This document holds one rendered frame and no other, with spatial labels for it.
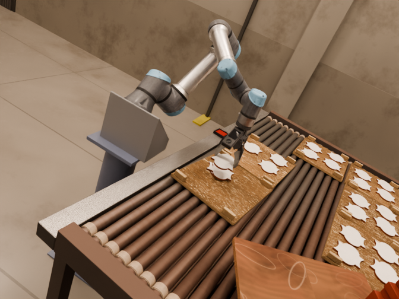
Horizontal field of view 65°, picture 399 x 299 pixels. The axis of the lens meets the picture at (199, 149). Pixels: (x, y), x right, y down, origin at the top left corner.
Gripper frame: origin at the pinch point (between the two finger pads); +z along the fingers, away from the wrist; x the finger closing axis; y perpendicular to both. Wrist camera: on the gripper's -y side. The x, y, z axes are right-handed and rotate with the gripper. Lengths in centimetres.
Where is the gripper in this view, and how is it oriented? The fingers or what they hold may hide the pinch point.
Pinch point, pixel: (224, 161)
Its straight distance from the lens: 146.0
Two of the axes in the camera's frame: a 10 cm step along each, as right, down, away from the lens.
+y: 4.6, -3.0, 8.4
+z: -3.5, 8.1, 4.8
